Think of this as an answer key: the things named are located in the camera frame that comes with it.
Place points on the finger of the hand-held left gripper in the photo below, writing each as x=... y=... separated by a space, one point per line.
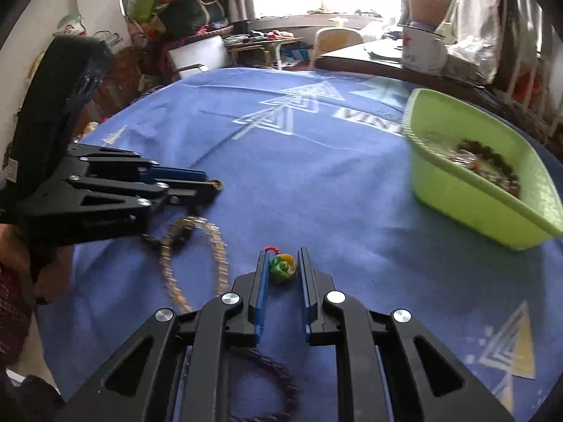
x=132 y=211
x=176 y=174

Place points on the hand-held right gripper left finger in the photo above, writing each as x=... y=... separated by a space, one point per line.
x=262 y=299

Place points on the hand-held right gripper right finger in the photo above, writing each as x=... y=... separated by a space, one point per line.
x=305 y=299

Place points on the green yellow knot charm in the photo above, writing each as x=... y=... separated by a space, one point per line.
x=282 y=267

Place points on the small brown bead piece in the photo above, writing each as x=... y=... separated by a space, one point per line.
x=216 y=184

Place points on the green plastic basin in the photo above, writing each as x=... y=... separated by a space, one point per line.
x=462 y=202

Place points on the person's left hand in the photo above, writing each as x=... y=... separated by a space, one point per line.
x=50 y=272

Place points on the white plastic bag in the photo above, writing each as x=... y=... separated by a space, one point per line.
x=70 y=24

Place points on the metal chair white back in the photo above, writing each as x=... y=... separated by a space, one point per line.
x=198 y=57

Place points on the blue printed tablecloth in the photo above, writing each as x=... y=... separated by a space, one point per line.
x=308 y=176

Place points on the small folding table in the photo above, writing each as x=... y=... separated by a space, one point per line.
x=264 y=46

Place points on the heap of bags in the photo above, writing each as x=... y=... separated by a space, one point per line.
x=184 y=4

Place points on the white plastic chair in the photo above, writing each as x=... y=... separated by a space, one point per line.
x=336 y=41

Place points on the wooden desk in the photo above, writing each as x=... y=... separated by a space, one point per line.
x=352 y=57

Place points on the white enamel mug red star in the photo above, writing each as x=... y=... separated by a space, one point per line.
x=422 y=50

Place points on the cardboard box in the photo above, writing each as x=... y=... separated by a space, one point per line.
x=426 y=11

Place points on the white wooden rack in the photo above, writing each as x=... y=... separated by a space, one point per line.
x=534 y=85

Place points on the cloth-covered monitor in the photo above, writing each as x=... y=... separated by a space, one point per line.
x=488 y=22

